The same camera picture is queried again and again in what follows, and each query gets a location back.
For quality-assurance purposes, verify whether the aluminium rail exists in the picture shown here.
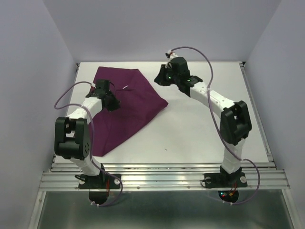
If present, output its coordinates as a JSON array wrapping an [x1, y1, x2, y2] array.
[[239, 62, 277, 169], [39, 162, 290, 192]]

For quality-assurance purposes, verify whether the purple cloth mat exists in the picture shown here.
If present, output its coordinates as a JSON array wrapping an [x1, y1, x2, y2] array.
[[89, 66, 168, 156]]

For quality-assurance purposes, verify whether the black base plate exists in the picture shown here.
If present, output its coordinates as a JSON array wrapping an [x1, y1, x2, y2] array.
[[201, 168, 248, 205], [75, 172, 122, 207]]

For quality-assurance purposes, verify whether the aluminium front rail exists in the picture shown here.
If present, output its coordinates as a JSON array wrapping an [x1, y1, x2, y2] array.
[[39, 162, 290, 192]]

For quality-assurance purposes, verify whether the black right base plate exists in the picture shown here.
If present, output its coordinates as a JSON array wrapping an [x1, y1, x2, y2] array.
[[201, 168, 248, 205]]

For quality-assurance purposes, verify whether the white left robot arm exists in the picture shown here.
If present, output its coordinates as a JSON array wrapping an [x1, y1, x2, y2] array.
[[54, 80, 120, 188]]

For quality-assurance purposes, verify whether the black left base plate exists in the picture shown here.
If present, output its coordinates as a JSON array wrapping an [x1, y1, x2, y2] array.
[[75, 172, 122, 207]]

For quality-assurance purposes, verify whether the aluminium right side rail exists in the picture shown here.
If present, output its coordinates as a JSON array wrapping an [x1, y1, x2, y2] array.
[[239, 62, 277, 169]]

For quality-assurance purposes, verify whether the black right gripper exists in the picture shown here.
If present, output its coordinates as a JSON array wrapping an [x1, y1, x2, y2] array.
[[152, 65, 179, 87]]

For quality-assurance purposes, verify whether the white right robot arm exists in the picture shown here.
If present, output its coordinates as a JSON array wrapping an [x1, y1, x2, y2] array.
[[154, 52, 252, 188]]

